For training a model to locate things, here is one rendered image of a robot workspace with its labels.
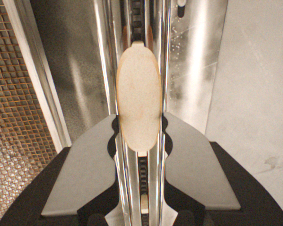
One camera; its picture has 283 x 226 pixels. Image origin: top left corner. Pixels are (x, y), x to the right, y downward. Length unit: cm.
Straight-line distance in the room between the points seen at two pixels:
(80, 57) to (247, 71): 23
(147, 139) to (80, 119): 16
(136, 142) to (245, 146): 24
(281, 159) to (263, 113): 12
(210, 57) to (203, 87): 4
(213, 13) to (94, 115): 20
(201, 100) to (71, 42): 18
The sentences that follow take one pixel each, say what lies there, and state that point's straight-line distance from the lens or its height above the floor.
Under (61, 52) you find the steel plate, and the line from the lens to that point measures 26.
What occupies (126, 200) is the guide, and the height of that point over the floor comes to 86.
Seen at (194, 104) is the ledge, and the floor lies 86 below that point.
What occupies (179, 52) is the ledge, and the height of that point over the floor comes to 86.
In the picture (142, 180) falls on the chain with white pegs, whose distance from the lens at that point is 33.
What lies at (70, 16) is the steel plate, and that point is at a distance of 25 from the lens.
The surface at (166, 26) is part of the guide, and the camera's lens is 19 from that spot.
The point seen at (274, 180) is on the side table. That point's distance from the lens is 46.
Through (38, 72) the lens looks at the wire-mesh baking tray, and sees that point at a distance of 18.
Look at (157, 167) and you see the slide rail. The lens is 29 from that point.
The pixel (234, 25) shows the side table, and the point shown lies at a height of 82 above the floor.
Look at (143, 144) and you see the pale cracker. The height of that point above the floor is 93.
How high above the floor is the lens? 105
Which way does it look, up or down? 62 degrees down
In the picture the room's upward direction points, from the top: 178 degrees clockwise
